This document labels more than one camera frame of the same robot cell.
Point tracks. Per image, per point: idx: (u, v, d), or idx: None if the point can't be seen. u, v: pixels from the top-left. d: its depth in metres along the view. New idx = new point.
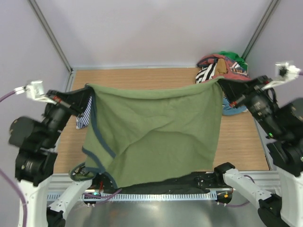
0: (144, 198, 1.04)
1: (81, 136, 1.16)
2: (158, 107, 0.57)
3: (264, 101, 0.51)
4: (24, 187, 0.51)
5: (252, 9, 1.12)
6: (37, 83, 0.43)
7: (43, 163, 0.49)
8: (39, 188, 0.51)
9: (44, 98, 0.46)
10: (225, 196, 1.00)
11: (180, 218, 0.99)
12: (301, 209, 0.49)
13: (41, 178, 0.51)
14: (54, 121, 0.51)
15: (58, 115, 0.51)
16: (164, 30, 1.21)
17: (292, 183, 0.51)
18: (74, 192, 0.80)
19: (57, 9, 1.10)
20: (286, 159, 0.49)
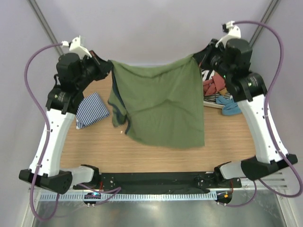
0: (144, 198, 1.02)
1: (81, 136, 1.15)
2: (157, 82, 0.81)
3: (218, 54, 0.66)
4: (52, 115, 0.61)
5: (252, 9, 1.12)
6: (82, 37, 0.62)
7: (74, 95, 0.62)
8: (66, 119, 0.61)
9: (84, 48, 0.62)
10: (225, 196, 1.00)
11: (180, 218, 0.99)
12: (265, 140, 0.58)
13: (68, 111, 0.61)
14: (87, 70, 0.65)
15: (91, 68, 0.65)
16: (164, 30, 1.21)
17: (253, 116, 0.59)
18: (81, 172, 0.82)
19: (57, 9, 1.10)
20: (238, 90, 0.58)
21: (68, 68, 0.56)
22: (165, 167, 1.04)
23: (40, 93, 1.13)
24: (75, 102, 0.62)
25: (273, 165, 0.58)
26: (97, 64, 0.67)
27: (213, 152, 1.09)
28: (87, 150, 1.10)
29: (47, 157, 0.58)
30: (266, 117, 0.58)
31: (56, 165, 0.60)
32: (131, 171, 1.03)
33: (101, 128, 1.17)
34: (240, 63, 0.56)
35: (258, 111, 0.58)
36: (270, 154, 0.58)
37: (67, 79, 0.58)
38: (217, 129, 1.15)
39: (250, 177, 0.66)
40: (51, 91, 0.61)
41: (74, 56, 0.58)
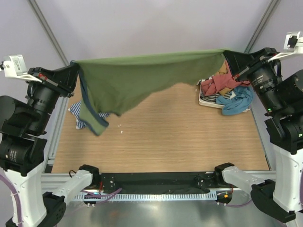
0: (144, 198, 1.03)
1: (81, 136, 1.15)
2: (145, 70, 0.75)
3: (268, 74, 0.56)
4: (12, 174, 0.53)
5: (251, 9, 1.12)
6: (15, 59, 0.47)
7: (29, 150, 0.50)
8: (29, 178, 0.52)
9: (26, 74, 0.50)
10: (225, 196, 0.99)
11: (179, 218, 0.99)
12: (294, 192, 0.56)
13: (28, 168, 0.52)
14: (40, 102, 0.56)
15: (45, 95, 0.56)
16: (163, 30, 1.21)
17: (289, 163, 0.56)
18: (76, 184, 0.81)
19: (55, 9, 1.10)
20: (282, 135, 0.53)
21: (3, 127, 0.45)
22: (164, 167, 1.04)
23: None
24: (35, 156, 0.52)
25: (292, 213, 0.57)
26: (54, 86, 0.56)
27: (213, 152, 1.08)
28: (87, 151, 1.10)
29: (25, 214, 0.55)
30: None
31: (38, 214, 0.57)
32: (131, 171, 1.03)
33: None
34: (298, 108, 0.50)
35: (296, 163, 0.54)
36: (291, 203, 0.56)
37: (14, 135, 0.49)
38: (217, 130, 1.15)
39: (262, 210, 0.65)
40: (1, 144, 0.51)
41: (7, 106, 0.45)
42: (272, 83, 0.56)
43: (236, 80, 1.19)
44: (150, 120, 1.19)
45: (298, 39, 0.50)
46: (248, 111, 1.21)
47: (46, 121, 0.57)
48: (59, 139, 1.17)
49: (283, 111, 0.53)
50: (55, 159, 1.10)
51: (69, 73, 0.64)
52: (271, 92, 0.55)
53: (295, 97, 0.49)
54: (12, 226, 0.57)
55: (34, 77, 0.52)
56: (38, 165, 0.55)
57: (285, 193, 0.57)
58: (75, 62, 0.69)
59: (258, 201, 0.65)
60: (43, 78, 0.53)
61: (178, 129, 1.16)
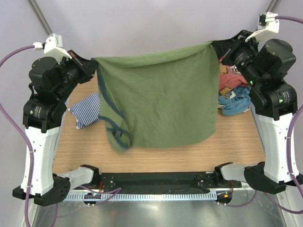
0: (144, 198, 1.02)
1: (81, 136, 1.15)
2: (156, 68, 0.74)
3: (246, 51, 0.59)
4: (33, 132, 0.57)
5: (252, 8, 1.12)
6: (57, 36, 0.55)
7: (52, 107, 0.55)
8: (47, 135, 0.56)
9: (63, 49, 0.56)
10: (225, 196, 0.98)
11: (179, 218, 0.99)
12: (280, 161, 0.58)
13: (48, 126, 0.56)
14: (69, 74, 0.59)
15: (73, 71, 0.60)
16: (163, 31, 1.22)
17: (272, 133, 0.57)
18: (80, 174, 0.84)
19: (57, 9, 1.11)
20: (265, 103, 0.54)
21: (43, 78, 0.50)
22: (165, 167, 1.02)
23: None
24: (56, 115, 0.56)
25: (281, 184, 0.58)
26: (80, 65, 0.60)
27: (213, 152, 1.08)
28: (87, 151, 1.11)
29: (36, 178, 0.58)
30: (288, 138, 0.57)
31: (47, 182, 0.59)
32: (131, 170, 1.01)
33: (101, 128, 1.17)
34: (274, 74, 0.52)
35: (279, 130, 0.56)
36: (280, 173, 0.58)
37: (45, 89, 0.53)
38: (217, 130, 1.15)
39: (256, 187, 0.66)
40: (27, 102, 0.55)
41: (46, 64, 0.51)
42: (251, 58, 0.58)
43: (236, 80, 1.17)
44: None
45: (264, 16, 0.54)
46: (248, 111, 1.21)
47: (69, 92, 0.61)
48: (58, 139, 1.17)
49: (262, 79, 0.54)
50: (54, 159, 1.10)
51: (90, 62, 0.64)
52: (250, 65, 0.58)
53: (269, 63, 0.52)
54: (19, 193, 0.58)
55: (66, 52, 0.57)
56: (56, 127, 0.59)
57: (274, 163, 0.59)
58: (94, 59, 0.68)
59: (251, 179, 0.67)
60: (73, 55, 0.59)
61: None
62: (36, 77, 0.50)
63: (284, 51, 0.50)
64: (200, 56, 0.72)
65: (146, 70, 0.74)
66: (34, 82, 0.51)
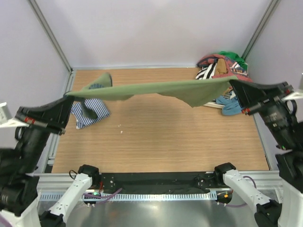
0: (144, 198, 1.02)
1: (81, 136, 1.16)
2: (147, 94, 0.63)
3: (283, 112, 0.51)
4: (7, 215, 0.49)
5: (252, 8, 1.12)
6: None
7: (21, 192, 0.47)
8: (23, 216, 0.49)
9: (12, 122, 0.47)
10: (225, 196, 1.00)
11: (180, 218, 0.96)
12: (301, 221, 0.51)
13: (22, 208, 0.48)
14: (30, 144, 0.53)
15: (34, 137, 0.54)
16: (163, 31, 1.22)
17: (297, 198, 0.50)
18: (74, 194, 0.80)
19: (57, 10, 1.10)
20: (294, 175, 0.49)
21: None
22: (164, 167, 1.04)
23: (42, 93, 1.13)
24: (27, 196, 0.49)
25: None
26: (42, 127, 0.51)
27: (213, 152, 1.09)
28: (87, 151, 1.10)
29: None
30: None
31: None
32: (131, 171, 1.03)
33: (101, 128, 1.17)
34: None
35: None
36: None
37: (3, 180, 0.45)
38: (217, 130, 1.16)
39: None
40: None
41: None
42: (286, 121, 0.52)
43: None
44: (150, 120, 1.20)
45: None
46: None
47: (34, 161, 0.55)
48: (59, 139, 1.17)
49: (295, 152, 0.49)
50: (55, 158, 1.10)
51: (61, 107, 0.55)
52: (284, 131, 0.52)
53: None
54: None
55: (18, 122, 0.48)
56: (31, 203, 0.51)
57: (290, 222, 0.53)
58: (68, 95, 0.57)
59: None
60: (31, 122, 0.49)
61: (178, 129, 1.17)
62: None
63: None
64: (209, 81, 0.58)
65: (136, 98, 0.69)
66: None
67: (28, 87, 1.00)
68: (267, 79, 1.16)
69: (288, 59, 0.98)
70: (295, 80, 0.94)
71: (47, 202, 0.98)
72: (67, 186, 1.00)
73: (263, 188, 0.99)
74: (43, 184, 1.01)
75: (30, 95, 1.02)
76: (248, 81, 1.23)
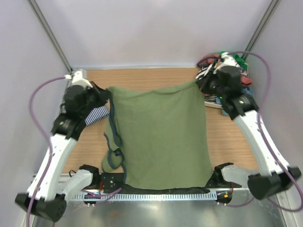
0: (144, 198, 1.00)
1: (87, 136, 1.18)
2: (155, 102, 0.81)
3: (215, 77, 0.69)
4: (55, 140, 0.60)
5: (252, 9, 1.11)
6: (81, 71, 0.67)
7: (77, 123, 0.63)
8: (67, 144, 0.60)
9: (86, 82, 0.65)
10: (225, 196, 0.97)
11: (179, 218, 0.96)
12: (263, 150, 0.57)
13: (75, 136, 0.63)
14: (89, 100, 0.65)
15: (93, 97, 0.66)
16: (163, 31, 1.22)
17: (245, 125, 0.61)
18: (77, 182, 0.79)
19: (57, 9, 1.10)
20: (232, 109, 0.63)
21: (68, 102, 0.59)
22: None
23: (43, 93, 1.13)
24: (79, 128, 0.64)
25: (289, 184, 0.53)
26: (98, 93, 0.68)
27: (212, 152, 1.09)
28: (88, 151, 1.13)
29: (46, 181, 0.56)
30: (260, 128, 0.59)
31: (53, 189, 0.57)
32: None
33: (101, 128, 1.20)
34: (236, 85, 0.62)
35: (251, 122, 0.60)
36: (267, 161, 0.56)
37: (71, 109, 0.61)
38: (217, 130, 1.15)
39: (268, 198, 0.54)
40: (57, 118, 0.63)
41: (69, 90, 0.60)
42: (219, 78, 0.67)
43: None
44: None
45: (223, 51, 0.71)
46: None
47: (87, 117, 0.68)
48: None
49: (234, 103, 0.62)
50: None
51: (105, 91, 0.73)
52: (217, 90, 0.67)
53: (237, 80, 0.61)
54: (22, 199, 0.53)
55: (88, 83, 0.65)
56: (75, 140, 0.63)
57: (260, 152, 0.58)
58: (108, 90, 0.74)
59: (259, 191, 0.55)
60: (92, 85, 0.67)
61: None
62: (71, 93, 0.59)
63: (240, 74, 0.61)
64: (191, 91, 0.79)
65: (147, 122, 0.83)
66: (67, 98, 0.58)
67: (27, 87, 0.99)
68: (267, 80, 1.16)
69: (288, 59, 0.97)
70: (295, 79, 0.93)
71: None
72: None
73: None
74: None
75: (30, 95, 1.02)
76: (248, 81, 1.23)
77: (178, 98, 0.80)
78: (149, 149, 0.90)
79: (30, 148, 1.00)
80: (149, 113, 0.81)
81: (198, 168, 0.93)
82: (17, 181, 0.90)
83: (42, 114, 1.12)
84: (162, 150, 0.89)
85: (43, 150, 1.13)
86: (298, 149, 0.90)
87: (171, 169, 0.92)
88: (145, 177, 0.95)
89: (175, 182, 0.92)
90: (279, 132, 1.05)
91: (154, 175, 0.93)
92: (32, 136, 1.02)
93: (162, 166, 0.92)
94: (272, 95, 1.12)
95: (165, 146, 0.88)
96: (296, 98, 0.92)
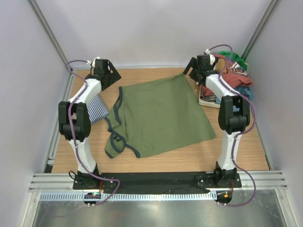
0: (144, 198, 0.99)
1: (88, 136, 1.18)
2: (152, 90, 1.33)
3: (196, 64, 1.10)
4: (92, 80, 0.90)
5: (252, 8, 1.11)
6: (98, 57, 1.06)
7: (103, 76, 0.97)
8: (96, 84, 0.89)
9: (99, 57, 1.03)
10: (225, 196, 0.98)
11: (179, 218, 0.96)
12: (221, 88, 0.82)
13: (100, 78, 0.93)
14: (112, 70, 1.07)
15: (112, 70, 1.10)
16: (163, 30, 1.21)
17: (211, 82, 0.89)
18: (88, 151, 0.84)
19: (57, 9, 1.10)
20: (202, 79, 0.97)
21: (98, 63, 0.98)
22: (166, 167, 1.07)
23: (43, 93, 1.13)
24: (104, 81, 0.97)
25: (245, 109, 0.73)
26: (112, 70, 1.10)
27: (213, 152, 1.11)
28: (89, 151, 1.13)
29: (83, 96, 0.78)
30: (219, 79, 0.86)
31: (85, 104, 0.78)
32: (131, 171, 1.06)
33: (102, 128, 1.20)
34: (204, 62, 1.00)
35: (215, 79, 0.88)
36: (225, 92, 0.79)
37: (99, 71, 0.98)
38: (217, 131, 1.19)
39: (230, 126, 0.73)
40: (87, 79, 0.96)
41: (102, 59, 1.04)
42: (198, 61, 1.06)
43: (236, 80, 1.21)
44: (150, 120, 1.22)
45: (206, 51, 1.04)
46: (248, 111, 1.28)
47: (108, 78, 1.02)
48: (59, 139, 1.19)
49: (203, 73, 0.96)
50: (55, 159, 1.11)
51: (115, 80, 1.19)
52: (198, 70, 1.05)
53: (206, 61, 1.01)
54: (62, 108, 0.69)
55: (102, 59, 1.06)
56: (99, 83, 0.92)
57: (221, 91, 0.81)
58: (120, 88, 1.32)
59: (223, 122, 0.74)
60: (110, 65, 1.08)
61: (178, 129, 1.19)
62: (101, 61, 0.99)
63: (209, 58, 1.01)
64: (174, 82, 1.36)
65: (145, 100, 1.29)
66: (97, 63, 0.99)
67: (27, 87, 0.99)
68: (266, 79, 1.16)
69: (288, 58, 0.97)
70: (295, 78, 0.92)
71: (47, 202, 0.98)
72: (67, 186, 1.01)
73: (263, 188, 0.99)
74: (43, 184, 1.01)
75: (30, 94, 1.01)
76: (248, 81, 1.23)
77: (164, 86, 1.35)
78: (140, 118, 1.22)
79: (30, 147, 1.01)
80: (147, 95, 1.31)
81: (193, 131, 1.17)
82: (17, 180, 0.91)
83: (42, 113, 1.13)
84: (151, 119, 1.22)
85: (43, 149, 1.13)
86: (298, 148, 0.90)
87: (155, 135, 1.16)
88: (135, 142, 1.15)
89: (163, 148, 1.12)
90: (279, 131, 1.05)
91: (143, 140, 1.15)
92: (32, 135, 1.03)
93: (148, 133, 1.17)
94: (271, 94, 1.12)
95: (154, 117, 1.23)
96: (295, 97, 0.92)
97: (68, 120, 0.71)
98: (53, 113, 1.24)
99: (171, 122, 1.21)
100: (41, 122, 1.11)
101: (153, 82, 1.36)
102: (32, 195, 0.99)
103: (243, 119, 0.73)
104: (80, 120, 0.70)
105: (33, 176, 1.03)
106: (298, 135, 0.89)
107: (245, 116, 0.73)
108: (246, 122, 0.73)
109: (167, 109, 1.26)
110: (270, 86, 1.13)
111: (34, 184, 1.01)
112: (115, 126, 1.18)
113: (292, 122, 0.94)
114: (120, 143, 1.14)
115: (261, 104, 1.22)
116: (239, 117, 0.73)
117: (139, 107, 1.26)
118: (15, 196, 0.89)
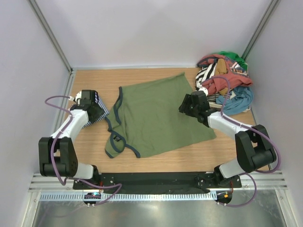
0: (144, 198, 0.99)
1: (87, 136, 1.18)
2: (151, 90, 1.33)
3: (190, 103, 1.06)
4: (77, 111, 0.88)
5: (252, 8, 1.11)
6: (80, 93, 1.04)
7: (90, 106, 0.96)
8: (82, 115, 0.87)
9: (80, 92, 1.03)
10: (225, 196, 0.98)
11: (180, 218, 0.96)
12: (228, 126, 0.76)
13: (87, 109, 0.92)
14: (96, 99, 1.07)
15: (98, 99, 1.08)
16: (163, 30, 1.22)
17: (216, 121, 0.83)
18: (82, 167, 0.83)
19: (57, 9, 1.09)
20: (202, 120, 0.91)
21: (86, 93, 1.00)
22: (166, 167, 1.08)
23: (43, 93, 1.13)
24: (91, 111, 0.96)
25: (266, 143, 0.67)
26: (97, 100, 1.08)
27: (213, 152, 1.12)
28: (89, 150, 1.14)
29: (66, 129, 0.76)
30: (223, 117, 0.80)
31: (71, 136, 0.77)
32: (131, 171, 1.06)
33: (102, 128, 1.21)
34: (201, 102, 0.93)
35: (217, 117, 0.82)
36: (236, 129, 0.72)
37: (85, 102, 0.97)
38: (217, 131, 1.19)
39: (255, 167, 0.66)
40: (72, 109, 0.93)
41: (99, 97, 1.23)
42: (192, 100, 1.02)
43: (236, 80, 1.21)
44: (150, 120, 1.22)
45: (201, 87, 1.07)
46: (248, 111, 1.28)
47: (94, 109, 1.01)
48: None
49: (203, 115, 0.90)
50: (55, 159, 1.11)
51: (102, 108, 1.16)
52: (195, 108, 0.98)
53: (203, 100, 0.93)
54: (43, 144, 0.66)
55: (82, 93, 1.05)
56: (84, 112, 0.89)
57: (231, 129, 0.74)
58: (120, 88, 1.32)
59: (246, 164, 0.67)
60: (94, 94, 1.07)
61: (178, 129, 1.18)
62: (86, 92, 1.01)
63: (205, 96, 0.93)
64: (174, 82, 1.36)
65: (144, 100, 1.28)
66: (84, 94, 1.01)
67: (27, 87, 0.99)
68: (266, 79, 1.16)
69: (288, 58, 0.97)
70: (295, 78, 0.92)
71: (47, 202, 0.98)
72: (67, 186, 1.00)
73: (264, 188, 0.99)
74: (43, 184, 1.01)
75: (30, 95, 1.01)
76: (248, 81, 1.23)
77: (164, 86, 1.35)
78: (140, 117, 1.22)
79: (30, 147, 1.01)
80: (147, 95, 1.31)
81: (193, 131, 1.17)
82: (17, 180, 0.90)
83: (42, 114, 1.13)
84: (151, 119, 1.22)
85: None
86: (298, 149, 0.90)
87: (155, 135, 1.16)
88: (135, 142, 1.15)
89: (163, 148, 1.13)
90: (278, 131, 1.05)
91: (143, 140, 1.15)
92: (32, 135, 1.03)
93: (148, 133, 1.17)
94: (272, 94, 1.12)
95: (153, 117, 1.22)
96: (295, 98, 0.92)
97: (50, 160, 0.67)
98: (53, 115, 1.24)
99: (171, 122, 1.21)
100: (41, 123, 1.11)
101: (153, 82, 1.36)
102: (32, 195, 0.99)
103: (267, 155, 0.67)
104: (63, 159, 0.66)
105: (33, 176, 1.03)
106: (298, 136, 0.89)
107: (269, 151, 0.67)
108: (271, 157, 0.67)
109: (167, 109, 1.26)
110: (270, 87, 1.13)
111: (34, 184, 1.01)
112: (115, 126, 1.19)
113: (293, 123, 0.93)
114: (120, 143, 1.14)
115: (261, 104, 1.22)
116: (263, 153, 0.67)
117: (139, 107, 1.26)
118: (14, 196, 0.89)
